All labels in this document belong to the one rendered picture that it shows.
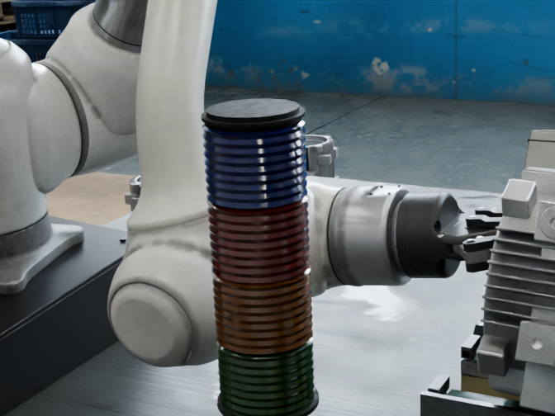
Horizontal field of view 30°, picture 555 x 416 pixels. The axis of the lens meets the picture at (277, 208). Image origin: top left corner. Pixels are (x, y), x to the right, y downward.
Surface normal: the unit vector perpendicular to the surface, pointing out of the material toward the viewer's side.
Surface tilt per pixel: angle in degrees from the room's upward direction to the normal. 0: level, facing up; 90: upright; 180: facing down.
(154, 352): 94
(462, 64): 90
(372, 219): 56
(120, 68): 82
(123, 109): 114
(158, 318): 100
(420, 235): 76
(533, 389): 68
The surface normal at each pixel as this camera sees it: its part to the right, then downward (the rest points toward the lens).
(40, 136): 0.77, 0.18
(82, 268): -0.02, -0.93
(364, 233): -0.48, -0.11
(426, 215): -0.44, -0.47
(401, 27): -0.47, 0.28
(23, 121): 0.90, 0.09
